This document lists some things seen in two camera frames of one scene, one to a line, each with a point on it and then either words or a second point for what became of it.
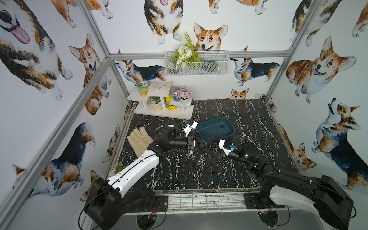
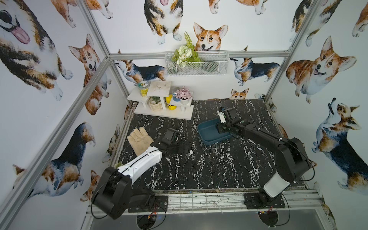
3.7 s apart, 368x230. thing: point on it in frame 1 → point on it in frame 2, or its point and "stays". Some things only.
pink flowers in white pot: x=184 y=94 stays
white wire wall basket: x=212 y=63 stays
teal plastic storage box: x=213 y=130 stays
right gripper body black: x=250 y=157 → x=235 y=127
